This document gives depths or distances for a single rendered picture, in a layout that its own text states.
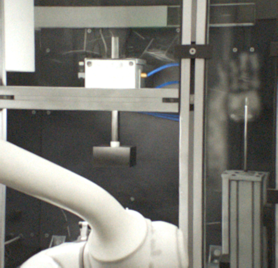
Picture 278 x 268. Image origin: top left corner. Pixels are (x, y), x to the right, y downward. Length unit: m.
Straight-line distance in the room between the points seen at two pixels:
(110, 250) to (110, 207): 0.07
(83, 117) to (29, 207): 0.28
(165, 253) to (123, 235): 0.07
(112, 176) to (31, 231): 0.26
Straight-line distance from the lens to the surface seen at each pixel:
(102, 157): 1.60
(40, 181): 1.08
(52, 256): 1.23
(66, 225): 1.92
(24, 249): 1.90
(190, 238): 1.40
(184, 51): 1.37
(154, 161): 1.83
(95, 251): 1.17
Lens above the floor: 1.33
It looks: 3 degrees down
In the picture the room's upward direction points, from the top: 1 degrees clockwise
